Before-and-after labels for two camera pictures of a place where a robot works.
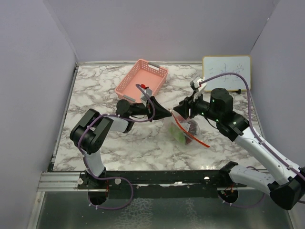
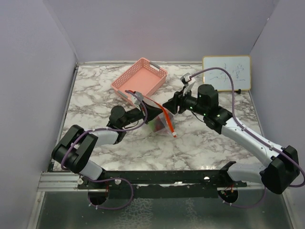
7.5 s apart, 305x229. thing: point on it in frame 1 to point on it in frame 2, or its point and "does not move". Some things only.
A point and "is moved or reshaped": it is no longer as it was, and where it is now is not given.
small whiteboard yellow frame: [215, 65] does not move
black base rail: [164, 184] does not move
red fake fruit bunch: [192, 129] to [158, 124]
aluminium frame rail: [59, 182] does not move
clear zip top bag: [187, 131] is moved or reshaped
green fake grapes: [178, 135] to [152, 125]
